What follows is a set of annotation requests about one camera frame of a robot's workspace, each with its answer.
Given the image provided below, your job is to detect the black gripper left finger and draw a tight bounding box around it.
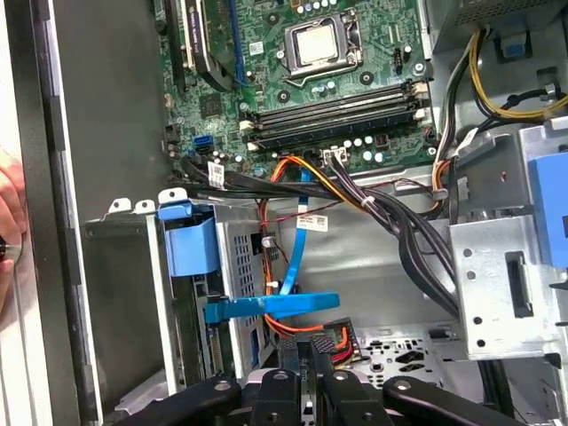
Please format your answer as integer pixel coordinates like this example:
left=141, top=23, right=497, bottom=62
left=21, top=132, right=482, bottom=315
left=113, top=340, right=304, bottom=426

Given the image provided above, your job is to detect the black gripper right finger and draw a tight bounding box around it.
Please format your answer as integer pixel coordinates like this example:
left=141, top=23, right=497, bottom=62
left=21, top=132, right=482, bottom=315
left=310, top=335, right=518, bottom=426

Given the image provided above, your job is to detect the orange power wire with connector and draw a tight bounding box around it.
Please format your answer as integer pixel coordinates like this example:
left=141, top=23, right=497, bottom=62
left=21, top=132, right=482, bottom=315
left=259, top=199, right=357, bottom=363

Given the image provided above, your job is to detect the blue data wire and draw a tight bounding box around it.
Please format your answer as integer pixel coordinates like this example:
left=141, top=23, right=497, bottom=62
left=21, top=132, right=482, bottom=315
left=203, top=157, right=342, bottom=329

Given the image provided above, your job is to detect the hard disk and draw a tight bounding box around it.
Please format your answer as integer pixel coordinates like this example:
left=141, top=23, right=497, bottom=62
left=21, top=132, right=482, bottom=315
left=157, top=199, right=239, bottom=387

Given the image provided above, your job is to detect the metal disk bay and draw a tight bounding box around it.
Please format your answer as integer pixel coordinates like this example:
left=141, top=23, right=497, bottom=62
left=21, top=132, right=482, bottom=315
left=82, top=185, right=285, bottom=409

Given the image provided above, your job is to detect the person's right hand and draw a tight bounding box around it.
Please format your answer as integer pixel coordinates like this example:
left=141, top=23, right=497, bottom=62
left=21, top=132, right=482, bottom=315
left=0, top=260, right=17, bottom=312

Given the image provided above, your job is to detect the person's left hand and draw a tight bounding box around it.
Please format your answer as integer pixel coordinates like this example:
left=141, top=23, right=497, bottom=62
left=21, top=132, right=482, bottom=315
left=0, top=164, right=28, bottom=246

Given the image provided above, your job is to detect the grey metal drive cage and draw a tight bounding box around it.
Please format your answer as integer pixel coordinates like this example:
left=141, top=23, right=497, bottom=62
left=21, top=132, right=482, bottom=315
left=447, top=119, right=568, bottom=363

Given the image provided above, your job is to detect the black RAM slot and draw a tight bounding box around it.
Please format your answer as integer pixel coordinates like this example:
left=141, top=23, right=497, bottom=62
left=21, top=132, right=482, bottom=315
left=239, top=79, right=430, bottom=134
left=243, top=101, right=431, bottom=152

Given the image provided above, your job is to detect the blue plastic drive latch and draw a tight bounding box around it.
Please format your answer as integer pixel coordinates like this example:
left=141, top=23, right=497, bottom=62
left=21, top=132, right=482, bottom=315
left=527, top=150, right=568, bottom=272

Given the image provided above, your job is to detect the black open PC case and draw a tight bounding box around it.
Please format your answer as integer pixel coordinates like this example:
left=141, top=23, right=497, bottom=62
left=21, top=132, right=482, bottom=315
left=0, top=0, right=568, bottom=426

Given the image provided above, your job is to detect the CPU socket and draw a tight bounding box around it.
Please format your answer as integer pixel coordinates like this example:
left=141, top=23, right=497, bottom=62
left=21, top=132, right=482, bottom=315
left=283, top=8, right=363, bottom=88

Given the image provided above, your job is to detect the silver CPU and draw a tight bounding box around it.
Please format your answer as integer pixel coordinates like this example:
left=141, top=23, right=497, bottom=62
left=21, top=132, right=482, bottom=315
left=296, top=25, right=339, bottom=66

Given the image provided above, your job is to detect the white expansion slot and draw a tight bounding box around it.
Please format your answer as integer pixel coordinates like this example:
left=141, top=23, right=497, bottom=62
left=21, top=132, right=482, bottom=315
left=175, top=0, right=196, bottom=70

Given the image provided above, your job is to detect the green motherboard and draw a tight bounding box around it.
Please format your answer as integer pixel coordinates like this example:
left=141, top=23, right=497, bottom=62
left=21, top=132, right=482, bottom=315
left=153, top=0, right=438, bottom=178

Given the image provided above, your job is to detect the black expansion slot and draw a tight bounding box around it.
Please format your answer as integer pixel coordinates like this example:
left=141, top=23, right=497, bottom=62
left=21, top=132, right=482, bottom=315
left=163, top=0, right=187, bottom=92

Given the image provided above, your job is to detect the black graphics card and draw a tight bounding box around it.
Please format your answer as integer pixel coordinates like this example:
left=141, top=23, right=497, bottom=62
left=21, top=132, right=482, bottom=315
left=179, top=0, right=236, bottom=92

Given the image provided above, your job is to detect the grey power supply unit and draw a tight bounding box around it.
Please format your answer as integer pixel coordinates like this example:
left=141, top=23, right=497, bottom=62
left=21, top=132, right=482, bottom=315
left=437, top=0, right=568, bottom=35

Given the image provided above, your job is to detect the black wire bundle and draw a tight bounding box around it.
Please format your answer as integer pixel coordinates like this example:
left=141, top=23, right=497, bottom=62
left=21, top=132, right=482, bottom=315
left=170, top=153, right=462, bottom=320

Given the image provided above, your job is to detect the thin red black wire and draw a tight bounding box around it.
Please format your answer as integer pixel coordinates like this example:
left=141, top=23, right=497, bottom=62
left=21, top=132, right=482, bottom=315
left=255, top=177, right=436, bottom=267

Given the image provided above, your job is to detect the multicoloured power wire bundle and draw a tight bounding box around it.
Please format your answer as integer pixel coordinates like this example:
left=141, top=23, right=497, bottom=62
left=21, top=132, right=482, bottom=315
left=432, top=157, right=452, bottom=217

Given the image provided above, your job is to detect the yellow wire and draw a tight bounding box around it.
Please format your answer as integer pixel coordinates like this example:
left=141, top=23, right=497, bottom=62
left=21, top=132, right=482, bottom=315
left=468, top=28, right=568, bottom=123

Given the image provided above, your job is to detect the blue plastic cable clip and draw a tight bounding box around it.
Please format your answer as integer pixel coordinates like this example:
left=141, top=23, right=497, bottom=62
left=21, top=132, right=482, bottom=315
left=501, top=27, right=533, bottom=59

